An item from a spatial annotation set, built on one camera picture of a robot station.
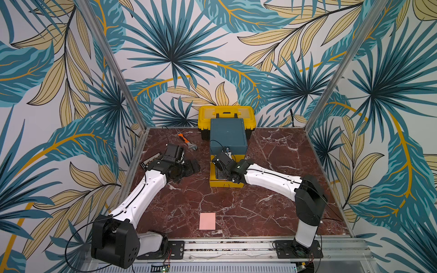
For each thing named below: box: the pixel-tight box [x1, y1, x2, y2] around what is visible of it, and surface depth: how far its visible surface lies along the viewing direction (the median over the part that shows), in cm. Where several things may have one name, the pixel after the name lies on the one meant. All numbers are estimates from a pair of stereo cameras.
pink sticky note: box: [199, 212, 216, 230], surface depth 82 cm
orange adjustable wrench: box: [176, 131, 198, 151], surface depth 115 cm
